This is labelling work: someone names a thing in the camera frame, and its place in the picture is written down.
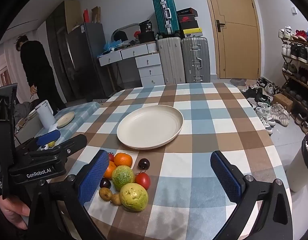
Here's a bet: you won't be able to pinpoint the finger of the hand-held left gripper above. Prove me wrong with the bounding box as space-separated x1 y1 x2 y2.
15 129 61 155
29 134 88 161

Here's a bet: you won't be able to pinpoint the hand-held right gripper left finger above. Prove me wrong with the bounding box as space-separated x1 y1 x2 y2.
28 150 110 240

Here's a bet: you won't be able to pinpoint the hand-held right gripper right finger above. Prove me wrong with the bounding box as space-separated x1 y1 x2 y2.
210 151 293 240

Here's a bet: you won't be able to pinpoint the orange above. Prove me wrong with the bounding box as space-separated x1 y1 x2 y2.
114 152 133 168
103 160 117 180

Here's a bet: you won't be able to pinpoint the brown kiwi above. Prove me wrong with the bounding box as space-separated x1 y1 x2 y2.
110 193 122 206
99 187 113 202

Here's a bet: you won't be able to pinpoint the green bumpy citrus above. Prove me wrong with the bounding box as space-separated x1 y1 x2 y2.
111 165 135 186

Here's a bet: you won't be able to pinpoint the yellow bumpy citrus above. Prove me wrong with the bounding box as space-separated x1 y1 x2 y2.
119 183 149 211

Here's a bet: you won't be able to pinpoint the large cream plate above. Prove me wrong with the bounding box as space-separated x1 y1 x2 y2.
116 105 184 150

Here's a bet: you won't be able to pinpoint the person's left hand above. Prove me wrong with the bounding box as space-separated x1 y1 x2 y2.
0 194 31 230

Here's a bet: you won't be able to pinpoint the grey storage box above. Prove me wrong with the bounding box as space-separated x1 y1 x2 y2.
15 115 44 143

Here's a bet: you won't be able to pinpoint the white cylindrical container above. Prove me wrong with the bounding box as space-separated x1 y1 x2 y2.
35 100 57 130

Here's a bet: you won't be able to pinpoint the small beige plate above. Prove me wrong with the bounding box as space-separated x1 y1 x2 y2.
56 112 76 128

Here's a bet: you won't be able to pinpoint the pale blue checkered tablecloth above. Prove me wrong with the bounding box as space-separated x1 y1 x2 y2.
53 101 101 140

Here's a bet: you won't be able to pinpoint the brown blue checkered tablecloth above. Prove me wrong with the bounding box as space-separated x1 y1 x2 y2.
48 82 292 240

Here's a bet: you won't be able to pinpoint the white trash bin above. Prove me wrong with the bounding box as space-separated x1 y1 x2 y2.
289 132 308 193

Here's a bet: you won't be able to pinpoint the heap of loose sneakers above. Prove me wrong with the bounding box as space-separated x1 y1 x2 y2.
240 77 291 135

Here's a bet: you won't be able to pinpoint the dark grey refrigerator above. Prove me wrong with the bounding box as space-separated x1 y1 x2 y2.
66 22 112 103

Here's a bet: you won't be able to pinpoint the brown cardboard box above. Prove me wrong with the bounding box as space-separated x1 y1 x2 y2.
273 93 294 112

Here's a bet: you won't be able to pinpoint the dark tall cabinet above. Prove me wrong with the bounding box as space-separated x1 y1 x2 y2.
45 1 77 105

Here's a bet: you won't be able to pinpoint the grey doormat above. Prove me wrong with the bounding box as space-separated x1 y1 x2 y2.
230 78 254 87

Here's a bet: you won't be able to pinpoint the blue plastic bag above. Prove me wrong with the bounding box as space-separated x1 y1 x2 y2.
104 40 122 53

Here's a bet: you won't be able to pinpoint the white desk with drawers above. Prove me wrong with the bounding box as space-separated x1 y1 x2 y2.
98 42 166 87

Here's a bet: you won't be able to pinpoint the silver suitcase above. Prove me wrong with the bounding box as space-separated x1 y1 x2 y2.
181 36 211 83

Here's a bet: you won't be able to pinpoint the beige suitcase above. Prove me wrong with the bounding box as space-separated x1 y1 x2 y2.
157 37 186 85

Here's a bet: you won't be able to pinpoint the wooden shoe rack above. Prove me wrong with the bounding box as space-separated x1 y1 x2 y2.
279 26 308 135

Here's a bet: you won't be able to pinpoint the wooden door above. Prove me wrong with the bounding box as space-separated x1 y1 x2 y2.
201 0 261 79

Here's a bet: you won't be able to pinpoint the black printed bag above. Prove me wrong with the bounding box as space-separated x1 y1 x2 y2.
139 19 154 33

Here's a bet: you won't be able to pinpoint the rows of shelved shoes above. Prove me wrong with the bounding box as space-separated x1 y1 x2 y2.
278 26 308 133

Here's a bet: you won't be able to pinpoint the teal suitcase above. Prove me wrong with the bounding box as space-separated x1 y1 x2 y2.
152 0 181 36

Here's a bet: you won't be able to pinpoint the black red shoe box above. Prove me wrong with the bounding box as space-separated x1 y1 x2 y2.
176 8 198 16

